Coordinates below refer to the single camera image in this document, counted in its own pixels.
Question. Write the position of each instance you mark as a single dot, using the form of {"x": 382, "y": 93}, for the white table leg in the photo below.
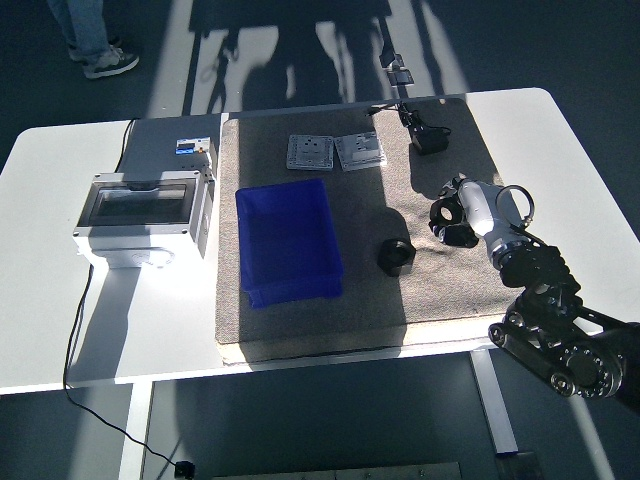
{"x": 497, "y": 410}
{"x": 132, "y": 430}

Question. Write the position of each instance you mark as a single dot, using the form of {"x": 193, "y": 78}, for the white left table leg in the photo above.
{"x": 132, "y": 430}

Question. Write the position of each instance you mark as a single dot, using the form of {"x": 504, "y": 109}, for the grey enclosure with clear lid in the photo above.
{"x": 135, "y": 205}

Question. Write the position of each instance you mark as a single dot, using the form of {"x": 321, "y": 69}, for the black clamp device on stand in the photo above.
{"x": 397, "y": 70}

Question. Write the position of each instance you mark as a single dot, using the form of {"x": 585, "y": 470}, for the person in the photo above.
{"x": 85, "y": 30}

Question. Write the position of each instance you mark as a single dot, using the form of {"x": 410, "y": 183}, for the black floor plug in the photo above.
{"x": 184, "y": 469}

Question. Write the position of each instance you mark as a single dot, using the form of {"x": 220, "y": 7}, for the blue plastic box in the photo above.
{"x": 290, "y": 290}

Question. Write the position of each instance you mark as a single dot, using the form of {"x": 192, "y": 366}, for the white right table leg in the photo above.
{"x": 497, "y": 410}

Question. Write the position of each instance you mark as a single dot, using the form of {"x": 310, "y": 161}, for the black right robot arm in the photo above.
{"x": 550, "y": 280}

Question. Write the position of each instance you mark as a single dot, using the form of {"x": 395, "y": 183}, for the black hexagonal nut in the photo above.
{"x": 436, "y": 210}
{"x": 400, "y": 267}

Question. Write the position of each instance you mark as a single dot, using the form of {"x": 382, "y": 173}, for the blue and white circuit breaker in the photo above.
{"x": 192, "y": 146}

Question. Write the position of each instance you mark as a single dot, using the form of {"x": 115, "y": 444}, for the black power adapter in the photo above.
{"x": 429, "y": 141}

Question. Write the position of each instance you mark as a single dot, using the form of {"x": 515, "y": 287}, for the grey-brown mat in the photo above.
{"x": 450, "y": 290}

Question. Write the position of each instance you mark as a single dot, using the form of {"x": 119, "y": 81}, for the grey square socket plate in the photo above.
{"x": 360, "y": 150}
{"x": 310, "y": 152}

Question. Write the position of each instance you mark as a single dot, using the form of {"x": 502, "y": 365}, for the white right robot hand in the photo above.
{"x": 477, "y": 205}

